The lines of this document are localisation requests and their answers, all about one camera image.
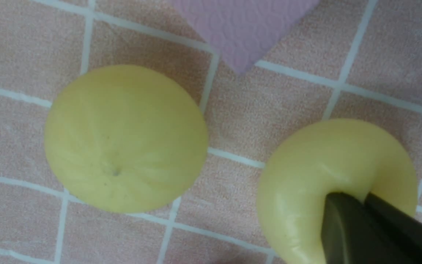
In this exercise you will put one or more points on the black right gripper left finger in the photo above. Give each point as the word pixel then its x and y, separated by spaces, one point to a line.
pixel 351 235

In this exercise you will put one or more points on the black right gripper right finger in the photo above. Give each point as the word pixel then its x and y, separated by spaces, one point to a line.
pixel 403 230

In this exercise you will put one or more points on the yellow bun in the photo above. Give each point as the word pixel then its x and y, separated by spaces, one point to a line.
pixel 337 155
pixel 125 139

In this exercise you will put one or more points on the pink checkered tablecloth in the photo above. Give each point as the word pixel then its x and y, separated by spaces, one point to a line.
pixel 347 58

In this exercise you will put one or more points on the pink foam cube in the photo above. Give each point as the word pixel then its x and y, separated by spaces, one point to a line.
pixel 242 31

